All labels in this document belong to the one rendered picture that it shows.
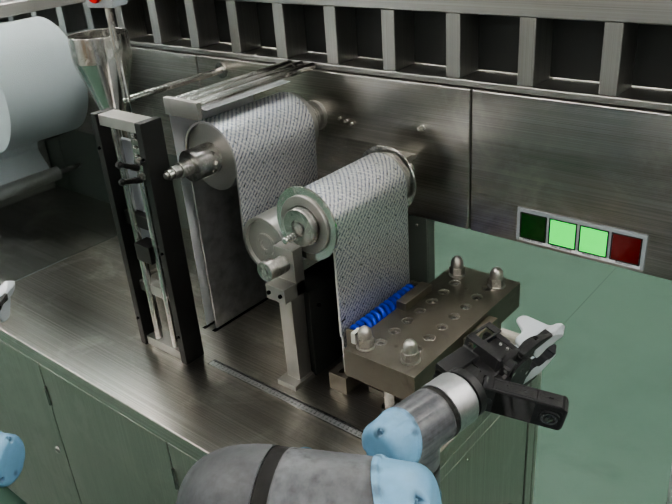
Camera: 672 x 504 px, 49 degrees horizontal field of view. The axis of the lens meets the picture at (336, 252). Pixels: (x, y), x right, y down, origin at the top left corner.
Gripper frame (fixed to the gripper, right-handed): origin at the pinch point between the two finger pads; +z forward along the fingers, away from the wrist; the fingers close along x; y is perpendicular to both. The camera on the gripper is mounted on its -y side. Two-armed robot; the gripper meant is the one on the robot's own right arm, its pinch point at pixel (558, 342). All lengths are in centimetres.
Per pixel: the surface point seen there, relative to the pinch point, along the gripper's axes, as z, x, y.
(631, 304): 200, 135, 52
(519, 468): 27, 62, 8
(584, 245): 31.7, 4.7, 14.3
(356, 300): 0.3, 21.4, 40.7
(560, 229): 31.0, 3.9, 19.5
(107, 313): -25, 54, 98
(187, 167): -16, 3, 74
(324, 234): -6.1, 5.3, 45.1
